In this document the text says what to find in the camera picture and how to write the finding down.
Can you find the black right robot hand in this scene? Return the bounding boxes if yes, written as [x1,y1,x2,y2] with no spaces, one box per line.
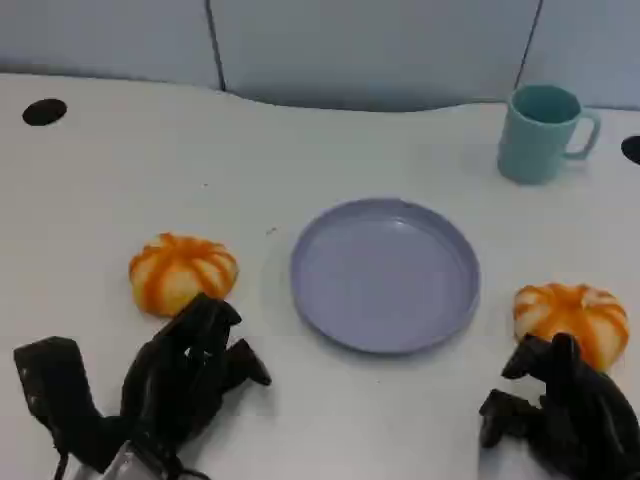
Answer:
[478,332,640,480]

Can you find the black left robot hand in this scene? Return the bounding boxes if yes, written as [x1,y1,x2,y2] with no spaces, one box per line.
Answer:
[119,292,274,454]

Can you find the orange white toy bread roll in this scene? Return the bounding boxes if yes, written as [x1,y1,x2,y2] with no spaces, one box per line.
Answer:
[128,232,240,319]
[513,283,630,374]

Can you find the lilac plate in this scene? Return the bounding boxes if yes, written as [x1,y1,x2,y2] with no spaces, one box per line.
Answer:
[289,197,482,355]

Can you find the pale green mug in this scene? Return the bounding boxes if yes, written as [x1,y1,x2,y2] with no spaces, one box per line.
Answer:
[496,83,602,185]

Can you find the grey partition panel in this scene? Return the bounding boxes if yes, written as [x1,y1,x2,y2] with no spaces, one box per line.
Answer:
[0,0,224,92]
[514,0,640,110]
[205,0,545,113]

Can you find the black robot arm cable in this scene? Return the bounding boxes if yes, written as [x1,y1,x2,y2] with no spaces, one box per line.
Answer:
[169,449,209,480]

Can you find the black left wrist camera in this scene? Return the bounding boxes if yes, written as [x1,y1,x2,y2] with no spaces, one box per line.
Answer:
[13,336,134,474]

